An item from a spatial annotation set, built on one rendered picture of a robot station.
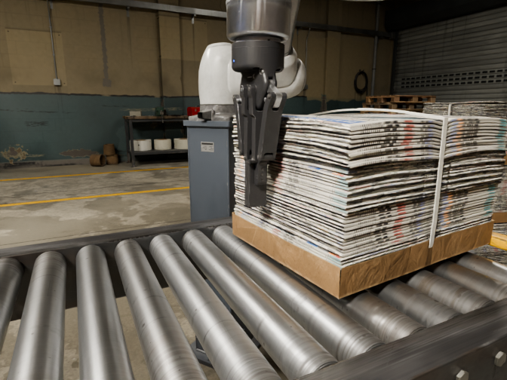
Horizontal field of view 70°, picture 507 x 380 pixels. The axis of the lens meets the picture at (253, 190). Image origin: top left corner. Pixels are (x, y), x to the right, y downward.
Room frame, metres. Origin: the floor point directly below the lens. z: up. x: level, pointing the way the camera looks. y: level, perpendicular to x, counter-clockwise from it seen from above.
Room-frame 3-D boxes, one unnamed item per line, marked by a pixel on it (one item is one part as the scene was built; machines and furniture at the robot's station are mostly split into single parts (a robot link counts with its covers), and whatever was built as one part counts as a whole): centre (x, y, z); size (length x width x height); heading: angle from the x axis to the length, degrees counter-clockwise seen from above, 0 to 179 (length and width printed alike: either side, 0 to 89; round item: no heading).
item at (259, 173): (0.52, -0.01, 0.96); 0.03 x 0.01 x 0.05; 26
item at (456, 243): (0.69, -0.29, 0.83); 0.29 x 0.16 x 0.04; 31
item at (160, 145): (7.14, 1.56, 0.55); 1.80 x 0.70 x 1.09; 116
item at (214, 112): (1.39, 0.14, 1.03); 0.22 x 0.18 x 0.06; 151
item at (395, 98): (7.93, -3.09, 0.65); 1.33 x 0.94 x 1.30; 120
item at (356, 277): (0.58, -0.10, 0.83); 0.29 x 0.16 x 0.04; 31
